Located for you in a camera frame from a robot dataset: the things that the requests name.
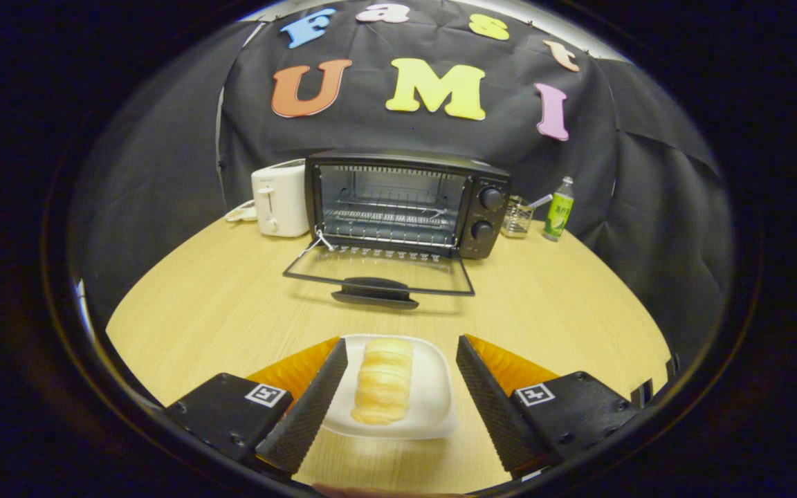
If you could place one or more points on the white pop-up toaster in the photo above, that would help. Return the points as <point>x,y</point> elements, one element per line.
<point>281,200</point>

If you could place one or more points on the golden ridged bread roll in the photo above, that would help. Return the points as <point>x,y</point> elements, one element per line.
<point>385,380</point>

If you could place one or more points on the green drink bottle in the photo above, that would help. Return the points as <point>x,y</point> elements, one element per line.
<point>559,211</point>

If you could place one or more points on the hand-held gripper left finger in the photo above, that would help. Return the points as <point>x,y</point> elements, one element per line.
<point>305,415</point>

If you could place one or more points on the black toaster oven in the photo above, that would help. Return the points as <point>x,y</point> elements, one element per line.
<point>495,218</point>

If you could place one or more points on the white square plate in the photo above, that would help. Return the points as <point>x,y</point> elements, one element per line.
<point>434,401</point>

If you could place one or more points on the black backdrop cloth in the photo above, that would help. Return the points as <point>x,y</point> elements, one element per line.
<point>371,131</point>

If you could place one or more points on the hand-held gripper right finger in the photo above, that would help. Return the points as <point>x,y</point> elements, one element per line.
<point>495,415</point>

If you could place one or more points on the small white dish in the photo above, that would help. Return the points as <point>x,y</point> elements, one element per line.
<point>241,211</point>

